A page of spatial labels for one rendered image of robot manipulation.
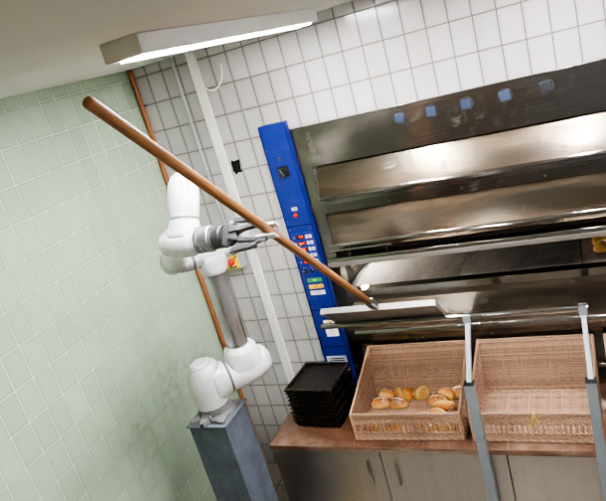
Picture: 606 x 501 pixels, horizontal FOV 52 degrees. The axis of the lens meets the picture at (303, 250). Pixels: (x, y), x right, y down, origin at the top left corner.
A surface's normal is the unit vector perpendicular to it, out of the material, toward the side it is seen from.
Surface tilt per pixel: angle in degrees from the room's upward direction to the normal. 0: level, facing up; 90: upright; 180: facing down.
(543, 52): 90
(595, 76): 90
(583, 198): 70
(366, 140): 90
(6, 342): 90
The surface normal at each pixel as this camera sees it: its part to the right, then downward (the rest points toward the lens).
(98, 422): 0.90, -0.11
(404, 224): -0.43, 0.04
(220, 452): -0.36, 0.38
